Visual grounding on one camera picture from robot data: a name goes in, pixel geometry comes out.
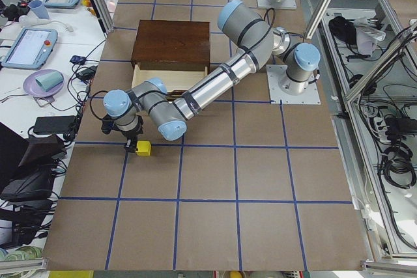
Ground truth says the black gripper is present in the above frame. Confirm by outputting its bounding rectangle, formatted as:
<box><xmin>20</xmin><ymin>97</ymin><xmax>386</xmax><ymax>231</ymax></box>
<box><xmin>122</xmin><ymin>122</ymin><xmax>143</xmax><ymax>154</ymax></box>

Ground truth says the yellow block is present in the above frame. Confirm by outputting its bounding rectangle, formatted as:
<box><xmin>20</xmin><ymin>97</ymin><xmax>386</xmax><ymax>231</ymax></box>
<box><xmin>136</xmin><ymin>141</ymin><xmax>152</xmax><ymax>156</ymax></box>

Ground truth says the wooden drawer with white handle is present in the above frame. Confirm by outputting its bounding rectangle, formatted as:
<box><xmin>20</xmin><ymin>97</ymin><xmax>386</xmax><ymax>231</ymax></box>
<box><xmin>131</xmin><ymin>64</ymin><xmax>209</xmax><ymax>94</ymax></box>

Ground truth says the dark wooden drawer box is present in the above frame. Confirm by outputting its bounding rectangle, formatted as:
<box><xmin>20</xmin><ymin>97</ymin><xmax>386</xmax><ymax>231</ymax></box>
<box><xmin>131</xmin><ymin>20</ymin><xmax>210</xmax><ymax>72</ymax></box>

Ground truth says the black power adapter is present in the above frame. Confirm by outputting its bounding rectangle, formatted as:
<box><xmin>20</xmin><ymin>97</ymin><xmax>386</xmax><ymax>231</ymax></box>
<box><xmin>33</xmin><ymin>115</ymin><xmax>76</xmax><ymax>135</ymax></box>

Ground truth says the teal cup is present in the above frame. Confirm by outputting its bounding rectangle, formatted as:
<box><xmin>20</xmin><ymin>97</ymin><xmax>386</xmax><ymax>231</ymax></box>
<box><xmin>35</xmin><ymin>70</ymin><xmax>63</xmax><ymax>92</ymax></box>

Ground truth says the purple plate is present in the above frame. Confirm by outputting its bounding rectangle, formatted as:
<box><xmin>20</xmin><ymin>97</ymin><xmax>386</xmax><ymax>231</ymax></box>
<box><xmin>23</xmin><ymin>69</ymin><xmax>64</xmax><ymax>98</ymax></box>

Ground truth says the near blue teach pendant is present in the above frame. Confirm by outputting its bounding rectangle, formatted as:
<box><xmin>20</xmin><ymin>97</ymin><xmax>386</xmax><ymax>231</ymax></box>
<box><xmin>1</xmin><ymin>27</ymin><xmax>58</xmax><ymax>70</ymax></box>

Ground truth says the blue plastic cup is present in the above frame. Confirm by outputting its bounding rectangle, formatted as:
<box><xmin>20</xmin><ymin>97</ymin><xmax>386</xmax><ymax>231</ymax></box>
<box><xmin>28</xmin><ymin>0</ymin><xmax>50</xmax><ymax>20</ymax></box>

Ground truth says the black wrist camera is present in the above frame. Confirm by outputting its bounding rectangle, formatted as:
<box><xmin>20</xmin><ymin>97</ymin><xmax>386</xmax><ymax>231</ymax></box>
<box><xmin>101</xmin><ymin>115</ymin><xmax>114</xmax><ymax>135</ymax></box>

